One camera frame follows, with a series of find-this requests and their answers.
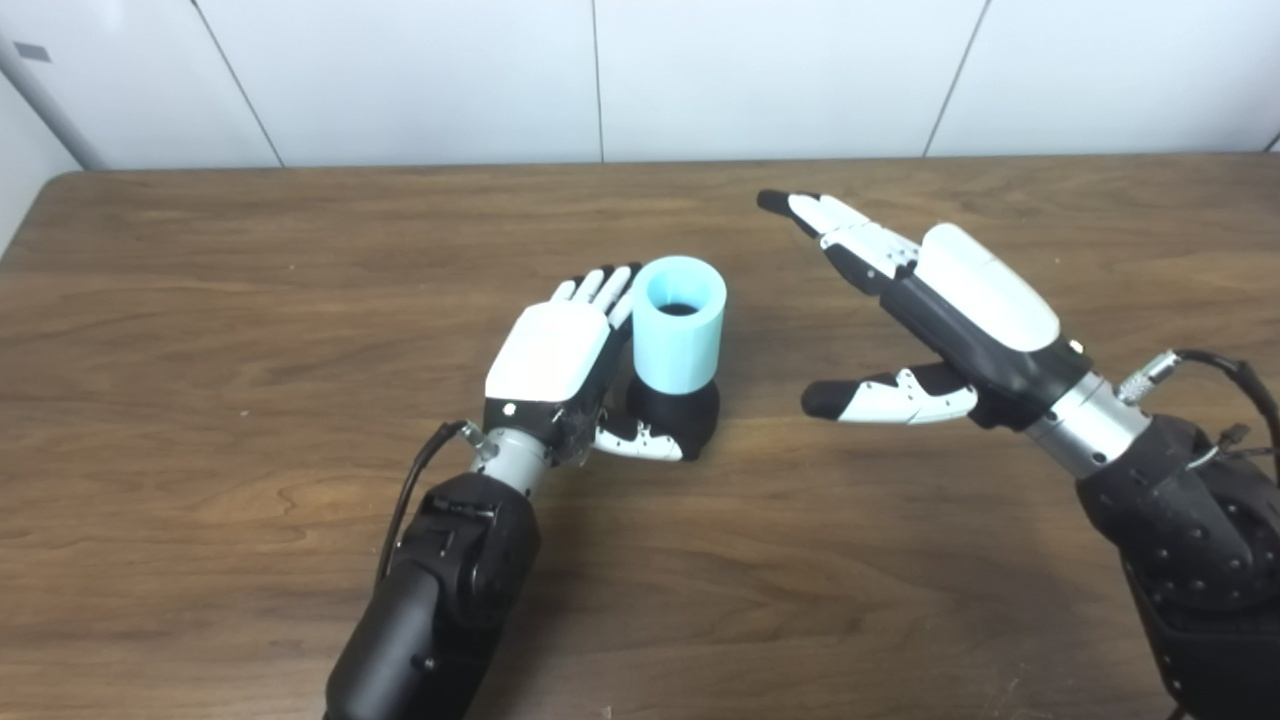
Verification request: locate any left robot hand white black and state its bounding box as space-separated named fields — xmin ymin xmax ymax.
xmin=483 ymin=263 xmax=686 ymax=471

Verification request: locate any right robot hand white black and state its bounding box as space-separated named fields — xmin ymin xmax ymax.
xmin=757 ymin=189 xmax=1093 ymax=431

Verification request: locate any light blue cylinder cup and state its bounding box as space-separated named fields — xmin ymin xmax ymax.
xmin=632 ymin=256 xmax=728 ymax=395

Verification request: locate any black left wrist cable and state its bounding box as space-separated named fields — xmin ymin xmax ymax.
xmin=375 ymin=420 xmax=486 ymax=591

